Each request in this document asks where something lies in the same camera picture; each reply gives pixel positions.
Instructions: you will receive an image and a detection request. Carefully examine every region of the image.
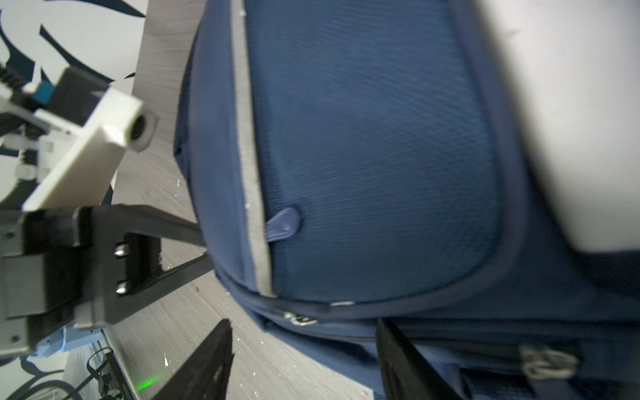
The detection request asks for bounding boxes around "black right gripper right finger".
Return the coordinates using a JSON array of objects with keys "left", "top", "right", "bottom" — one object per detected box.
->
[{"left": 376, "top": 319, "right": 462, "bottom": 400}]

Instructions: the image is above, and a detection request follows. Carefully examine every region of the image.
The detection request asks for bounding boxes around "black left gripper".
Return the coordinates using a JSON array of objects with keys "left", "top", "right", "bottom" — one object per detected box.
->
[{"left": 1, "top": 204, "right": 213, "bottom": 358}]

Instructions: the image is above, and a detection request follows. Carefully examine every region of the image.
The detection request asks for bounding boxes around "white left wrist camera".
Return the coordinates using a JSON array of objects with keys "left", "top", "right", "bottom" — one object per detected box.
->
[{"left": 22, "top": 88, "right": 158, "bottom": 212}]

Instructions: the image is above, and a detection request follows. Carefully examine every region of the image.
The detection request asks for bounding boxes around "navy blue school backpack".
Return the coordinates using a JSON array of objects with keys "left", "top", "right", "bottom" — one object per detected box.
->
[{"left": 174, "top": 1, "right": 639, "bottom": 399}]

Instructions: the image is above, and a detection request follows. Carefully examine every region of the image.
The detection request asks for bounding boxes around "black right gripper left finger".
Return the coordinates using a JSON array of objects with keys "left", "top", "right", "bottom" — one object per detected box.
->
[{"left": 153, "top": 319, "right": 234, "bottom": 400}]

